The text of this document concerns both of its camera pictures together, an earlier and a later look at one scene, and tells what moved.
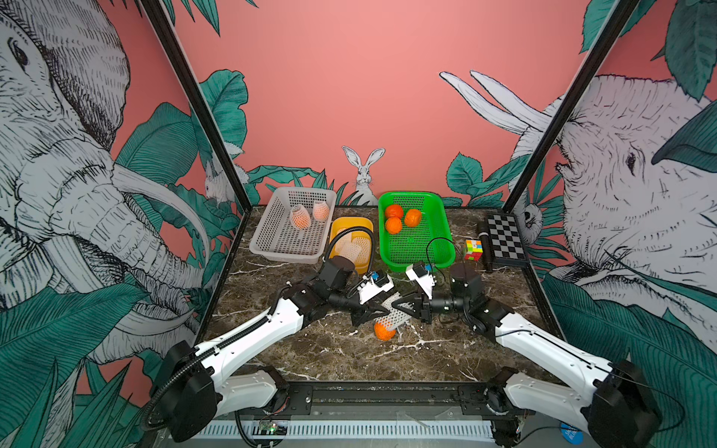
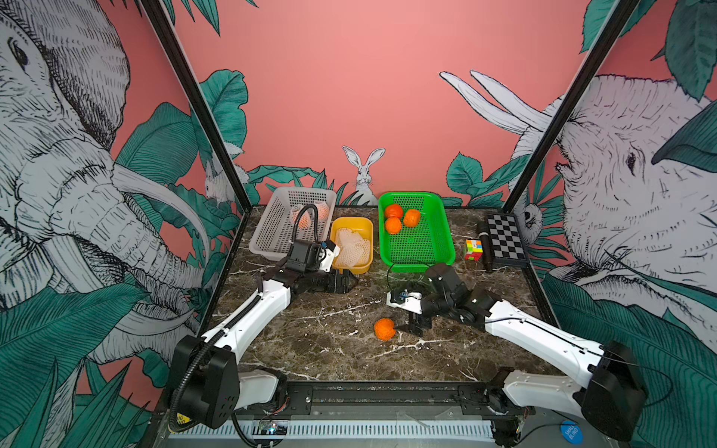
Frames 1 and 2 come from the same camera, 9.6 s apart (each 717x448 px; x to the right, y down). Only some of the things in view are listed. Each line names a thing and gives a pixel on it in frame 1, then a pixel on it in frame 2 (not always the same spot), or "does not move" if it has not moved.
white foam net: (396, 316) → (354, 249)
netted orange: (413, 217) does not move
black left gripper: (369, 307) → (344, 287)
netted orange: (393, 225) does not move
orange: (394, 210) does not move
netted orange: (384, 330) does not move
